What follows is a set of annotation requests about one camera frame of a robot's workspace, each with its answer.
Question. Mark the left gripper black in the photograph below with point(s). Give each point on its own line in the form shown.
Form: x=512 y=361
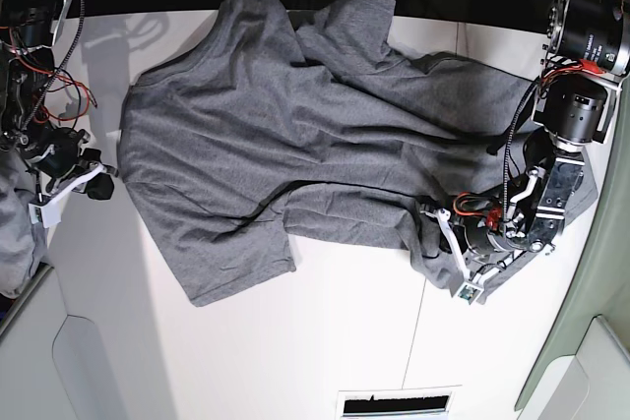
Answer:
x=470 y=244

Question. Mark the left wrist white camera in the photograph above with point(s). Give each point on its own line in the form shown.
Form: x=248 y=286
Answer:
x=467 y=291

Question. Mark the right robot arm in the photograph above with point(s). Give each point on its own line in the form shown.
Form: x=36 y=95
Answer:
x=41 y=103

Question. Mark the white bin right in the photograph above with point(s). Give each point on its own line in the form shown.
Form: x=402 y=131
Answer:
x=592 y=384

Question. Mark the white bin left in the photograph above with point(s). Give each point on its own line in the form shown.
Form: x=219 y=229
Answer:
x=53 y=364

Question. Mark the grey clothes pile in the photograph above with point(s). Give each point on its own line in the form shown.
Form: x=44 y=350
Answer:
x=23 y=244

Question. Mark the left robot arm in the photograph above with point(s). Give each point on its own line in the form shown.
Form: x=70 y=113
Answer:
x=568 y=106

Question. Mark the white bin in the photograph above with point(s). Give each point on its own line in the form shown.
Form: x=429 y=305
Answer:
x=592 y=384
x=53 y=364

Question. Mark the wrist white camera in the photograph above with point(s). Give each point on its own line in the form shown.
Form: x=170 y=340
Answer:
x=47 y=214
x=467 y=291

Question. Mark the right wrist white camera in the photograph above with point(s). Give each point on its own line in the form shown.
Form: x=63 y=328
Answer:
x=47 y=214

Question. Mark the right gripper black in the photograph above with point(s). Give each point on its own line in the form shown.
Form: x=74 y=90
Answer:
x=60 y=155

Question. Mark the grey t-shirt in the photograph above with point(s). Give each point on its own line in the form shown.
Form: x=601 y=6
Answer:
x=311 y=125

